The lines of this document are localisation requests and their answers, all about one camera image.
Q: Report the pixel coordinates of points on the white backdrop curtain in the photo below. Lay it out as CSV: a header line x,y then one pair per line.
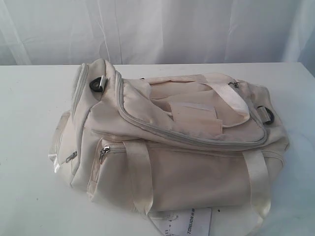
x,y
156,31

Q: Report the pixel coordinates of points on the cream duffel bag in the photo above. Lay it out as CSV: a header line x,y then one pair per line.
x,y
172,143

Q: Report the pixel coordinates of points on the white paper product tag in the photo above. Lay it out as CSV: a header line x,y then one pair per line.
x,y
187,222

